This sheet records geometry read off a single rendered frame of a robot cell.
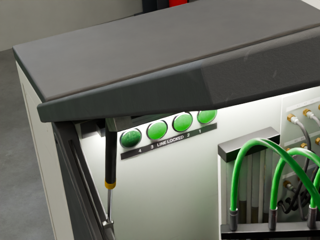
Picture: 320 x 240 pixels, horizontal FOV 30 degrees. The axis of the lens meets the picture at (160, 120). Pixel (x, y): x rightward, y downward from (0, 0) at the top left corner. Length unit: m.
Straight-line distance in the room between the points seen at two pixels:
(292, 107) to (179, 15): 0.35
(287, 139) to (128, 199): 0.42
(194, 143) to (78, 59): 0.31
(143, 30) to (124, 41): 0.07
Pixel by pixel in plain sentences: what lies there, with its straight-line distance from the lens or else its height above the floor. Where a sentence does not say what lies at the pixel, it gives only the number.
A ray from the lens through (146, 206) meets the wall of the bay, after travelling 1.36.
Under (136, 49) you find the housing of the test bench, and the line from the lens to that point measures 1.32.
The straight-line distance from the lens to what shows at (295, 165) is 1.08.
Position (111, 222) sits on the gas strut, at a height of 1.32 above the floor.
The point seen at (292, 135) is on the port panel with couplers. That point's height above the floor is 1.24.
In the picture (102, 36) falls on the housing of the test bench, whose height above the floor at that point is 1.50.
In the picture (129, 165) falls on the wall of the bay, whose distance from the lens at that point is 1.27.
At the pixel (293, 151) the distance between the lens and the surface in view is 1.22.
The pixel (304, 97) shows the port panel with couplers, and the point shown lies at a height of 1.34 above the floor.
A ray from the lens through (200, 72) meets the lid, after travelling 0.41.
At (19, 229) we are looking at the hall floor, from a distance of 3.19.
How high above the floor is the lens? 2.07
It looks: 33 degrees down
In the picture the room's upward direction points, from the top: 4 degrees counter-clockwise
